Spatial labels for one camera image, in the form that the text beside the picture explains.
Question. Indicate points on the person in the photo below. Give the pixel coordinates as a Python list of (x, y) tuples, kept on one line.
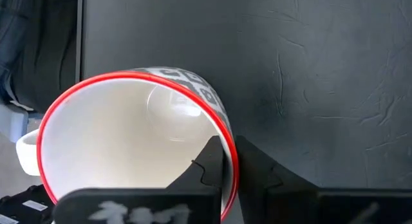
[(38, 50)]

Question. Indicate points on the black table mat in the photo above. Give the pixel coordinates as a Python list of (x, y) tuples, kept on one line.
[(322, 72)]

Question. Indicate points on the black box with white labels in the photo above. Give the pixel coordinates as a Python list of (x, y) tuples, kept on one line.
[(9, 201)]

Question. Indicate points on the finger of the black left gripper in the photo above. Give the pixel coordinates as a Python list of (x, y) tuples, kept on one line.
[(267, 192), (206, 175)]

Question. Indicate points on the white mug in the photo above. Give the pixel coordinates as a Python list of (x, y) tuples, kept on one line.
[(112, 137)]

